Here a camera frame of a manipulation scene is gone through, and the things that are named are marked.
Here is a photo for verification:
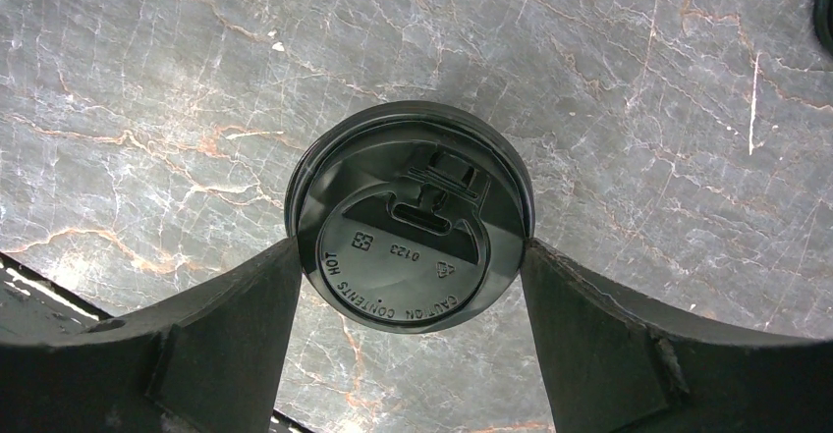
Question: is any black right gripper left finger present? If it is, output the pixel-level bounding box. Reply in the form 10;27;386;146
0;236;305;433

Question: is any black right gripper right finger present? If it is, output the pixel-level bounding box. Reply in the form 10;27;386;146
521;239;832;432

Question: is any black plastic cup lid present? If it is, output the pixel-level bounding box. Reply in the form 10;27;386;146
285;100;535;334

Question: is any stack of black lids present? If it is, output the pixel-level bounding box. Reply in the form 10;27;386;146
811;0;833;57

